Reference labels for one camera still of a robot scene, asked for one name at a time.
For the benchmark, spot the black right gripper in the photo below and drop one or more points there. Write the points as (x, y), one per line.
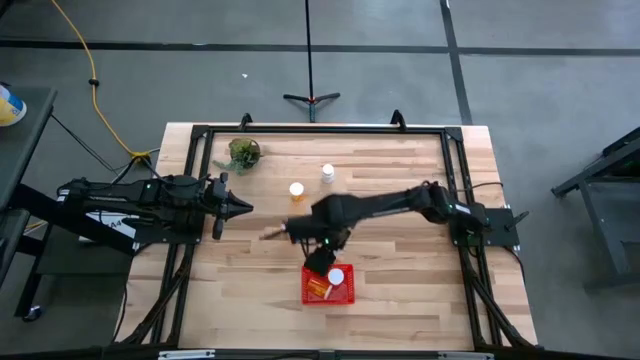
(320, 230)

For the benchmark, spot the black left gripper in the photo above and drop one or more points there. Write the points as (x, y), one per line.
(220, 210)

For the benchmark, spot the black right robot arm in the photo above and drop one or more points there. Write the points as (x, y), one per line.
(380, 202)

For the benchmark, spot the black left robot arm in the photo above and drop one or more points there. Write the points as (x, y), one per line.
(125, 197)

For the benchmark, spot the red plastic slotted basket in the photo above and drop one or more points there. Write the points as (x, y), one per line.
(345, 298)

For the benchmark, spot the potted green succulent plant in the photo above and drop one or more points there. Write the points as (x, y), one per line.
(244, 151)

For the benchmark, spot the white paper label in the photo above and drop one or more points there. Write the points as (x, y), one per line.
(112, 226)

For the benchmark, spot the black tripod stand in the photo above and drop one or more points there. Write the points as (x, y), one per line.
(311, 98)

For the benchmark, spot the dark grey cart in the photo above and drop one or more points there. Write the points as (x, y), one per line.
(25, 150)

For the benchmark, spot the yellow blue plastic tub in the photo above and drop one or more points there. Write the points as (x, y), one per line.
(10, 110)

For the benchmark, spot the dark metal stand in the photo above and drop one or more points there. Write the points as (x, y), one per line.
(625, 162)

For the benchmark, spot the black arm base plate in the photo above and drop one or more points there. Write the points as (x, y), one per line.
(500, 227)
(170, 236)

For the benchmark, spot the black aluminium rig frame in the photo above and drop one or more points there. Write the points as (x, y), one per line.
(325, 130)

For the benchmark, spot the silver metal bracket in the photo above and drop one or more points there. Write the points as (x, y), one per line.
(465, 356)
(187, 354)

